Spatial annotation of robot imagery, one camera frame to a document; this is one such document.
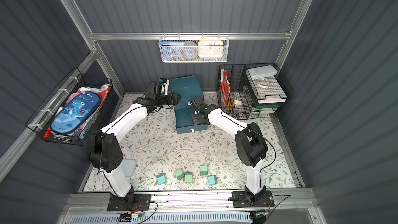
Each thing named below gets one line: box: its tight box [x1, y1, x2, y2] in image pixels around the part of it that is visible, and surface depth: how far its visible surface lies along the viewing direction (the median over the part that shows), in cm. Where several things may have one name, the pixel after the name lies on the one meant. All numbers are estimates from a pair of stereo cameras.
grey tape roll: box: [180, 40, 198, 60], surface depth 89 cm
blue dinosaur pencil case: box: [51, 91, 102, 134], surface depth 67 cm
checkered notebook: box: [245, 72, 288, 104], surface depth 96 cm
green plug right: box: [200, 164, 209, 176], surface depth 84 cm
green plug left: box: [174, 168, 185, 181], surface depth 82 cm
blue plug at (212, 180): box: [208, 174, 218, 186], surface depth 80 cm
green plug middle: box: [184, 172, 193, 184], surface depth 81 cm
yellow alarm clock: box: [197, 39, 224, 59], surface depth 90 cm
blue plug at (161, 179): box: [156, 173, 167, 186], surface depth 81 cm
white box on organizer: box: [247, 64, 278, 80], surface depth 104 cm
